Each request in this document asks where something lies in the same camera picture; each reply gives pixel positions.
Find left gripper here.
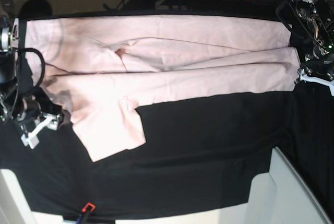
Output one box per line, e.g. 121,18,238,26
299,53,333,80

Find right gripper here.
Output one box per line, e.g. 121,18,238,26
15,96,71,130

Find pink T-shirt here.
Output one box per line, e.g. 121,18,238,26
25,15,300,162

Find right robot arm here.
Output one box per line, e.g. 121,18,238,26
1,0,70,131

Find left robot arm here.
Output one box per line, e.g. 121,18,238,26
285,0,333,82

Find red blue clamp front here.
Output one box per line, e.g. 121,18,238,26
76,202,96,224

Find white panel left front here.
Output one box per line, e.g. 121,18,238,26
1,169,64,224

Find white panel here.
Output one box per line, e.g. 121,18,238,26
240,147,334,224
1,169,64,224

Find white panel right front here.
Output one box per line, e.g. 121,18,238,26
240,147,334,224

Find black table cloth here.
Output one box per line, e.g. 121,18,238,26
0,9,334,221

